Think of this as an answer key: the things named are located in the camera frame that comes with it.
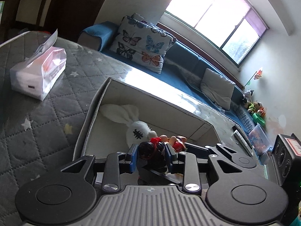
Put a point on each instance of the clear plastic toy bin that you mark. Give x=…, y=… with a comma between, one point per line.
x=259, y=140

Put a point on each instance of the dark wooden door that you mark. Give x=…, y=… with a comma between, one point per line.
x=71, y=17

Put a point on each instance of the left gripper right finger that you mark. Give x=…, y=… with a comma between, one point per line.
x=186, y=164

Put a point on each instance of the green toy basin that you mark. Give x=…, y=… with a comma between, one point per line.
x=258, y=119

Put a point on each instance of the white tissue pack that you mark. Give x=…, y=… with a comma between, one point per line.
x=36, y=76

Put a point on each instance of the butterfly print pillow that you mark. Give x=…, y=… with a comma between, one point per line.
x=142, y=42

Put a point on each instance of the black cardboard box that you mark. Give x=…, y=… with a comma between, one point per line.
x=171, y=113

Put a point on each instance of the panda plush toy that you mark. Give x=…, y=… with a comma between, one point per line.
x=247, y=96

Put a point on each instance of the grey cushion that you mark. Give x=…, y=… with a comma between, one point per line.
x=217, y=88

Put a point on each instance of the blue sofa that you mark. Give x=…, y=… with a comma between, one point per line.
x=183, y=69

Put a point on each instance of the dark wooden cabinet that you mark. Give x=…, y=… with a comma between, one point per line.
x=19, y=16

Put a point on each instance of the orange paper pinwheel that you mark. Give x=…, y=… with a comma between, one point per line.
x=255, y=76

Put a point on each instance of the black-haired doll figurine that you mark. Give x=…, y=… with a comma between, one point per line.
x=151, y=157

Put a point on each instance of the silver remote control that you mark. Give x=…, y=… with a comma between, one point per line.
x=243, y=143

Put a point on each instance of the pile of plush toys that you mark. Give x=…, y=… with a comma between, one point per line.
x=255, y=107

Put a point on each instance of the white knitted rabbit plush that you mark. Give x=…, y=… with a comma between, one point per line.
x=138, y=131

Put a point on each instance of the window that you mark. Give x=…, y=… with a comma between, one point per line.
x=231, y=26

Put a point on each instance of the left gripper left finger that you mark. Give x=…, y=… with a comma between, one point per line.
x=116, y=164

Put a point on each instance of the black box with dials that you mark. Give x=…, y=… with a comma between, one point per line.
x=286, y=159

